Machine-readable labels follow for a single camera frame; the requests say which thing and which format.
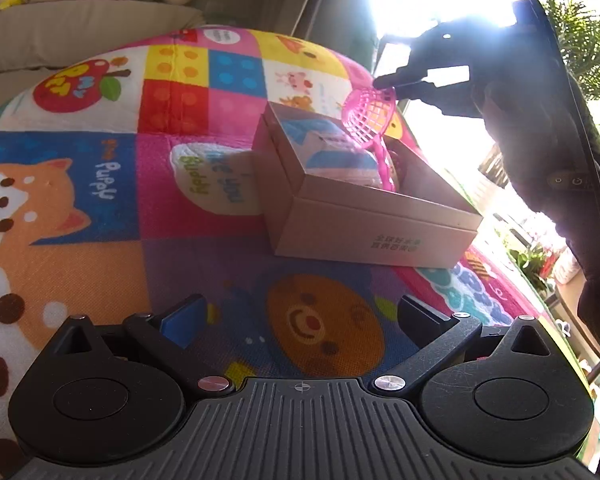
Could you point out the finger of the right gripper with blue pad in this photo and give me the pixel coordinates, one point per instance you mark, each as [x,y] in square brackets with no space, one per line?
[449,44]

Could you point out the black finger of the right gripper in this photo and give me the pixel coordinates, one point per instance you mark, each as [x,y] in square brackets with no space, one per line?
[410,83]

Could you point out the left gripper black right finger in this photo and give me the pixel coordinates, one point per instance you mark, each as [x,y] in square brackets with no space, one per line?
[440,339]

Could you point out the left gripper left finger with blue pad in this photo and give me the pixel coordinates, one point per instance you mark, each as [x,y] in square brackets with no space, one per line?
[168,341]

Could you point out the pink toy racket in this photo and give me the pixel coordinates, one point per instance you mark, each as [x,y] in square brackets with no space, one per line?
[366,115]

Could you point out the green potted palm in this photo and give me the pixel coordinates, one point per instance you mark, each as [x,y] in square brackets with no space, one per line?
[577,29]

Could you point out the colourful play mat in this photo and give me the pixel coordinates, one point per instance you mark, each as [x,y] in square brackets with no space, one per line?
[126,186]

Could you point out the pink cardboard box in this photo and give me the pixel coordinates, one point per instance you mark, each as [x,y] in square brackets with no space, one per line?
[425,222]

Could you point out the beige sofa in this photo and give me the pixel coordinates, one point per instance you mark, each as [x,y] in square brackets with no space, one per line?
[37,38]

